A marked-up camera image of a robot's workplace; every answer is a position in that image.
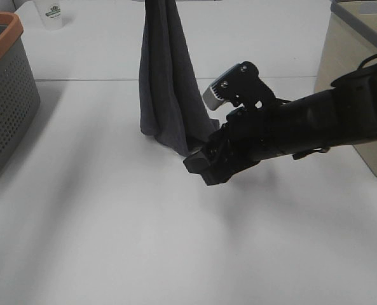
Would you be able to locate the dark grey towel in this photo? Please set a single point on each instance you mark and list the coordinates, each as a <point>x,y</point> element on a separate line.
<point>171,107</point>

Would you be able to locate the white paper cup green logo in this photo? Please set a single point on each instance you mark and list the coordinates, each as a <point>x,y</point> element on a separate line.
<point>50,13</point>

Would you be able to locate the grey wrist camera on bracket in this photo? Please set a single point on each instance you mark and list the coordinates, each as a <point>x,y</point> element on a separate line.
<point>240,85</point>

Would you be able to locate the grey perforated basket orange rim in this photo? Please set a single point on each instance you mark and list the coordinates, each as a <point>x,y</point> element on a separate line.
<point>19,96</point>

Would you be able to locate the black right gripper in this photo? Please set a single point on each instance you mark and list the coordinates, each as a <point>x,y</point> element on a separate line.
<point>242,142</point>

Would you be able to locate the beige bin with grey rim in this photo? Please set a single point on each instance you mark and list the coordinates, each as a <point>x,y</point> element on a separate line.
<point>351,37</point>

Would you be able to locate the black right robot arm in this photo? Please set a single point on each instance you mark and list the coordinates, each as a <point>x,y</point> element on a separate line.
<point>345,114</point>

